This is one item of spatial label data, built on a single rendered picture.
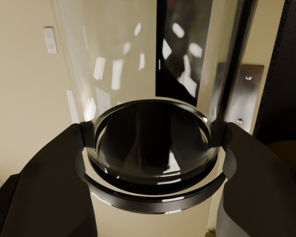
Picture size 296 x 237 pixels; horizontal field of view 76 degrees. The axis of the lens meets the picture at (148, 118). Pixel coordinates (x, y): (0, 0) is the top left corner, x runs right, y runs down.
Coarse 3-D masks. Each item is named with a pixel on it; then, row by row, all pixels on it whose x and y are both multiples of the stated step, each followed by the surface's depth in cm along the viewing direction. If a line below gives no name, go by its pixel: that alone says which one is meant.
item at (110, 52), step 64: (64, 0) 6; (128, 0) 5; (192, 0) 5; (256, 0) 7; (128, 64) 6; (192, 64) 6; (128, 128) 8; (192, 128) 8; (128, 192) 9; (192, 192) 9
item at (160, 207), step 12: (84, 180) 11; (96, 192) 10; (204, 192) 10; (120, 204) 10; (132, 204) 9; (144, 204) 9; (156, 204) 9; (168, 204) 9; (180, 204) 9; (192, 204) 10
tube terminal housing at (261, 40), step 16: (272, 0) 16; (256, 16) 17; (272, 16) 16; (256, 32) 17; (272, 32) 17; (256, 48) 18; (272, 48) 17; (256, 64) 18; (256, 112) 20; (208, 224) 29
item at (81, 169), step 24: (48, 144) 9; (72, 144) 9; (24, 168) 8; (48, 168) 8; (72, 168) 8; (24, 192) 7; (48, 192) 7; (72, 192) 7; (24, 216) 6; (48, 216) 6; (72, 216) 6
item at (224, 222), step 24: (240, 144) 9; (264, 144) 9; (240, 168) 8; (264, 168) 8; (288, 168) 8; (240, 192) 7; (264, 192) 7; (288, 192) 7; (240, 216) 6; (264, 216) 6; (288, 216) 6
